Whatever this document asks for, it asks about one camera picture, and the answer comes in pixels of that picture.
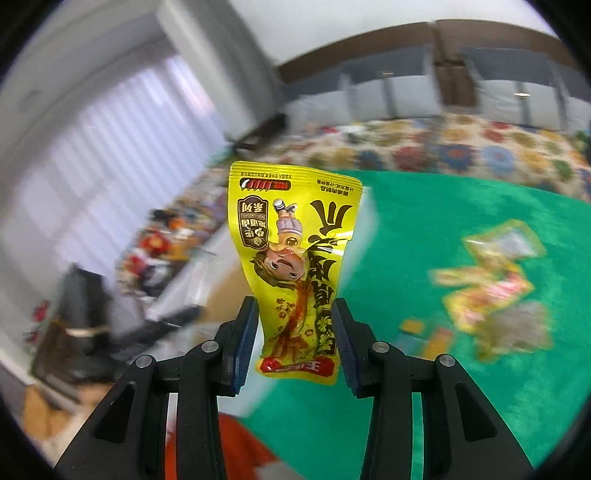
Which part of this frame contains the white storage box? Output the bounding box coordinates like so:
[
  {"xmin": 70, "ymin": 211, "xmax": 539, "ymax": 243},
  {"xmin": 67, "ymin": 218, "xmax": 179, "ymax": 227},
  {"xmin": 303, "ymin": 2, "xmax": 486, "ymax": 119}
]
[{"xmin": 145, "ymin": 186, "xmax": 379, "ymax": 323}]

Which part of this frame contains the green embroidered bed cover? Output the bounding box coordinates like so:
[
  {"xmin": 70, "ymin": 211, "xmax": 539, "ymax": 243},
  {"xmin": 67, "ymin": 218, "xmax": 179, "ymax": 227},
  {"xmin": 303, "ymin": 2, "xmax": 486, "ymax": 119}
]
[{"xmin": 245, "ymin": 171, "xmax": 590, "ymax": 479}]

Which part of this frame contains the grey pillow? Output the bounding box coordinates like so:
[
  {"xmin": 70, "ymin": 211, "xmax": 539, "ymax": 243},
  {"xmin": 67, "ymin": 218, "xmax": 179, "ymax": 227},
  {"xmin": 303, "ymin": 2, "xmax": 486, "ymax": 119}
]
[
  {"xmin": 344, "ymin": 44, "xmax": 443, "ymax": 122},
  {"xmin": 283, "ymin": 69, "xmax": 353, "ymax": 135},
  {"xmin": 461, "ymin": 47, "xmax": 590, "ymax": 134}
]

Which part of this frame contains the orange sausage snack packet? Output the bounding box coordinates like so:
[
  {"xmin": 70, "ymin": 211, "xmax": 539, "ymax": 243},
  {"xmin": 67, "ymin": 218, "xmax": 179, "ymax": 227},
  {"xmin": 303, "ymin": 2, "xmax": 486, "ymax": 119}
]
[{"xmin": 396, "ymin": 319, "xmax": 455, "ymax": 360}]

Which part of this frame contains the yellow cartoon snack packet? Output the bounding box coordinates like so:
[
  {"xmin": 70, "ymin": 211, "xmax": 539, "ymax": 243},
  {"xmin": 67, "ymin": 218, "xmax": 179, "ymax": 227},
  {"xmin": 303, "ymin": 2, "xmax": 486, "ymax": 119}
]
[{"xmin": 228, "ymin": 161, "xmax": 363, "ymax": 385}]

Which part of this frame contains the floral bed sheet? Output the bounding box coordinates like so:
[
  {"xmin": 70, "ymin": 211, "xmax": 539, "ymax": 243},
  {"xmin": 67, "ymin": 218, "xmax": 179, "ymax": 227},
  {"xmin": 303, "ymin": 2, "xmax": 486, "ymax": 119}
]
[{"xmin": 209, "ymin": 113, "xmax": 590, "ymax": 202}]

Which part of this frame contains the grey pillow middle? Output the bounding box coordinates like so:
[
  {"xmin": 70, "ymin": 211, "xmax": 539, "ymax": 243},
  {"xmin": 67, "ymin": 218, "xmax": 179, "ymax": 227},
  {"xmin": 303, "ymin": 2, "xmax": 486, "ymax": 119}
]
[{"xmin": 344, "ymin": 44, "xmax": 443, "ymax": 122}]

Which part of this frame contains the brown headboard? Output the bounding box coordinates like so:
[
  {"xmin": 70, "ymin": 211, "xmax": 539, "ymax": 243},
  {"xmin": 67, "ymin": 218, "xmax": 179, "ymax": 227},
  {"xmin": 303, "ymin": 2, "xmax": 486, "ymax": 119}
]
[{"xmin": 276, "ymin": 19, "xmax": 578, "ymax": 110}]

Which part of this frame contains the grey pillow left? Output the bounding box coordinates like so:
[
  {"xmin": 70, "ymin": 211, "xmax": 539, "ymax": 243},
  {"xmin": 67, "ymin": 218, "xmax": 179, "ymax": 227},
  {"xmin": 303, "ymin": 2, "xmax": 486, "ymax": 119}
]
[{"xmin": 283, "ymin": 69, "xmax": 353, "ymax": 135}]

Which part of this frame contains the grey nuts snack bag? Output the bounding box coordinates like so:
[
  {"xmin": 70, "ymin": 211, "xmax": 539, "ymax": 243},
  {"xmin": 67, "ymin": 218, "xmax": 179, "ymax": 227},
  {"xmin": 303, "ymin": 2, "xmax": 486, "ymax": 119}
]
[{"xmin": 475, "ymin": 300, "xmax": 553, "ymax": 362}]

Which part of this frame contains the white window curtain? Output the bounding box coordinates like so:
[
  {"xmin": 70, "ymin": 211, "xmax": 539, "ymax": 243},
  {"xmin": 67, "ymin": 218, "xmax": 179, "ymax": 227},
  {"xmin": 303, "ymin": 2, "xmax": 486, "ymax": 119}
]
[{"xmin": 1, "ymin": 47, "xmax": 225, "ymax": 297}]

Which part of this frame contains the red yellow snack packet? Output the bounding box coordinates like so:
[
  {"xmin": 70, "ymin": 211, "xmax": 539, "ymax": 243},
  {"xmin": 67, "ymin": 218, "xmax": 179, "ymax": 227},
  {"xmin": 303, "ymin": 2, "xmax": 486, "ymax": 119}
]
[{"xmin": 431, "ymin": 264, "xmax": 534, "ymax": 334}]

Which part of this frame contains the grey pillow right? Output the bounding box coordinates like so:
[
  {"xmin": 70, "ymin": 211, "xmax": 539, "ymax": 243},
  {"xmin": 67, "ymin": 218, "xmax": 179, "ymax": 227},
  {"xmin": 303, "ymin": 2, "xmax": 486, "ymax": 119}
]
[{"xmin": 461, "ymin": 47, "xmax": 590, "ymax": 134}]

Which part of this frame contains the yellow clear snack bag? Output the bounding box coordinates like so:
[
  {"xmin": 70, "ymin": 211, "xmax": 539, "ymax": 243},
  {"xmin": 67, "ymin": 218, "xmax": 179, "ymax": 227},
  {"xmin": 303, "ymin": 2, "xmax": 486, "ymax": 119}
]
[{"xmin": 462, "ymin": 219, "xmax": 546, "ymax": 272}]

